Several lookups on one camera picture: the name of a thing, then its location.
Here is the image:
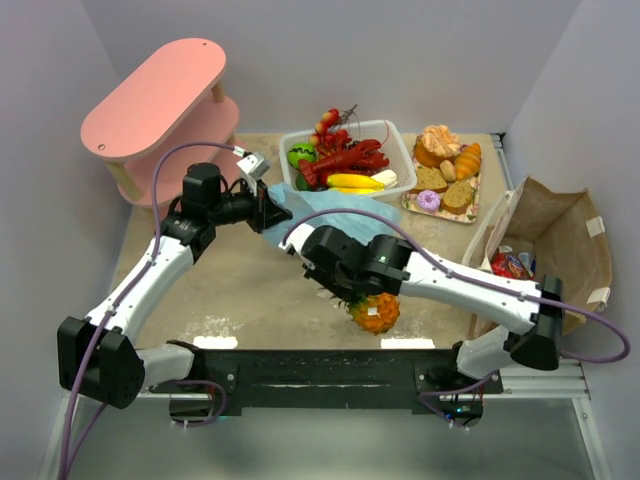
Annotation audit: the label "green toy watermelon ball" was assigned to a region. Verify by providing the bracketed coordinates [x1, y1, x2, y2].
[286, 142, 317, 170]

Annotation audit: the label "small toy bun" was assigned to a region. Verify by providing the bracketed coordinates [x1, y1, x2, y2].
[439, 160, 457, 183]

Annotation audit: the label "white green toy leek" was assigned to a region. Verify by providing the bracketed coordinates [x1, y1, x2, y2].
[371, 169, 398, 189]

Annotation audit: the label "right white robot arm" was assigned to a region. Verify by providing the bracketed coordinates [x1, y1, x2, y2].
[285, 223, 564, 379]

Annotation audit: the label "red snack packet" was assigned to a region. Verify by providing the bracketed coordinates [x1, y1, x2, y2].
[490, 245, 537, 280]

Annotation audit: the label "pink three-tier shelf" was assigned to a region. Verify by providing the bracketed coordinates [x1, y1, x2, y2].
[80, 38, 240, 209]

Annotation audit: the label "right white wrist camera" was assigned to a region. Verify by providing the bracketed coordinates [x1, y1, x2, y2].
[279, 223, 316, 256]

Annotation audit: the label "yellow toy bananas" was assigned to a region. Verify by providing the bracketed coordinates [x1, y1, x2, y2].
[326, 173, 385, 194]

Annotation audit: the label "red toy lobster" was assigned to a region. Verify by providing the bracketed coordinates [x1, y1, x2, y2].
[298, 139, 390, 189]

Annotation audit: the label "brown jute grocery bag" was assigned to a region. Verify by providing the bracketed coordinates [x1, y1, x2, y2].
[462, 177, 612, 313]

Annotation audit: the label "orange toy pineapple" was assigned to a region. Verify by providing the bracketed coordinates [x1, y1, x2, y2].
[341, 293, 400, 335]

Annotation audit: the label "dark green toy vegetable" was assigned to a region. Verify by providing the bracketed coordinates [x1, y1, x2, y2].
[295, 174, 313, 191]

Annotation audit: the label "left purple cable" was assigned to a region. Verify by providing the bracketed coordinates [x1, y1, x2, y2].
[55, 141, 240, 480]

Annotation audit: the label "black base frame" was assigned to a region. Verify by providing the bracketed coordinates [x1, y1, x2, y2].
[152, 349, 477, 418]

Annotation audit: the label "toy croissant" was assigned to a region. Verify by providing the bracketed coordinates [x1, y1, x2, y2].
[454, 143, 482, 181]

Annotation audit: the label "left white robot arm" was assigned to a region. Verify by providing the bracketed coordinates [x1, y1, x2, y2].
[57, 154, 292, 409]

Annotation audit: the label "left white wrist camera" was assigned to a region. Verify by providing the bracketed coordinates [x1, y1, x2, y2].
[232, 146, 270, 182]

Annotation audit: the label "toy bread slice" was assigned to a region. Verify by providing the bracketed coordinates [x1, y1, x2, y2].
[441, 181, 474, 215]
[412, 166, 449, 194]

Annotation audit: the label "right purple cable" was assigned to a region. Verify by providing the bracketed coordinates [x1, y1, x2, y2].
[282, 209, 632, 431]

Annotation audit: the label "blue plastic bag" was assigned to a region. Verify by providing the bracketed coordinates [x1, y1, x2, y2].
[262, 182, 404, 249]

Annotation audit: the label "white plastic basket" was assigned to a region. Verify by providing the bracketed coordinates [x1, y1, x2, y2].
[278, 119, 417, 202]

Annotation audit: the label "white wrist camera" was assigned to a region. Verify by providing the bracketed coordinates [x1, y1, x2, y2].
[232, 146, 270, 182]
[279, 223, 316, 256]

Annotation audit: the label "red cherry sprig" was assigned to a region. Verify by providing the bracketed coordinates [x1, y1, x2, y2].
[309, 104, 358, 151]

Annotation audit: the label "purple toy donut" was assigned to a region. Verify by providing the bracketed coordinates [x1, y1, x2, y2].
[415, 190, 441, 213]

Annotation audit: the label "floral serving tray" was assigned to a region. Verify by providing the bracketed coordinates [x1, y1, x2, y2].
[401, 144, 483, 224]

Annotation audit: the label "purple cable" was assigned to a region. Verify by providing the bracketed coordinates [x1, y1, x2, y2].
[55, 141, 240, 480]
[282, 209, 632, 431]

